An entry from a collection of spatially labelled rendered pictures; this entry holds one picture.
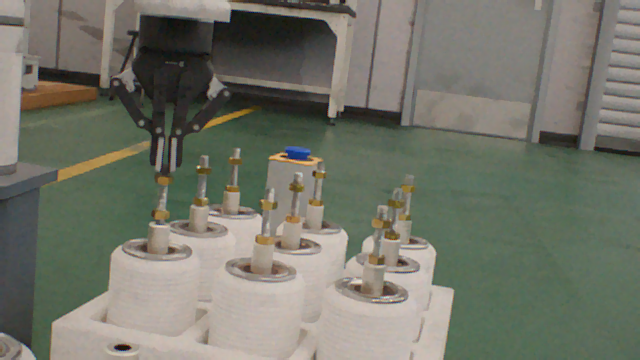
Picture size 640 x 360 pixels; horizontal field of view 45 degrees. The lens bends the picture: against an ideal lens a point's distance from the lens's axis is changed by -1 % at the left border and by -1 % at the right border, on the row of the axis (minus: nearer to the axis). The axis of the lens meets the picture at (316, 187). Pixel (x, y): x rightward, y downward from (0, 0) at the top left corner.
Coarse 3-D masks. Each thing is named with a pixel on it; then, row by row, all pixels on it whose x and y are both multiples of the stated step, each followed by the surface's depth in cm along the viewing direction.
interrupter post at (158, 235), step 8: (152, 224) 83; (168, 224) 84; (152, 232) 83; (160, 232) 83; (168, 232) 84; (152, 240) 83; (160, 240) 83; (168, 240) 84; (152, 248) 83; (160, 248) 83
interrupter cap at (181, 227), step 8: (176, 224) 96; (184, 224) 96; (208, 224) 98; (216, 224) 98; (176, 232) 92; (184, 232) 92; (192, 232) 93; (200, 232) 93; (208, 232) 94; (216, 232) 94; (224, 232) 94
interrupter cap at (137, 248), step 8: (128, 240) 85; (136, 240) 86; (144, 240) 87; (128, 248) 83; (136, 248) 83; (144, 248) 85; (168, 248) 86; (176, 248) 85; (184, 248) 86; (136, 256) 81; (144, 256) 81; (152, 256) 81; (160, 256) 81; (168, 256) 82; (176, 256) 82; (184, 256) 82
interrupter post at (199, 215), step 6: (192, 210) 94; (198, 210) 94; (204, 210) 94; (192, 216) 94; (198, 216) 94; (204, 216) 94; (192, 222) 94; (198, 222) 94; (204, 222) 95; (192, 228) 94; (198, 228) 94; (204, 228) 95
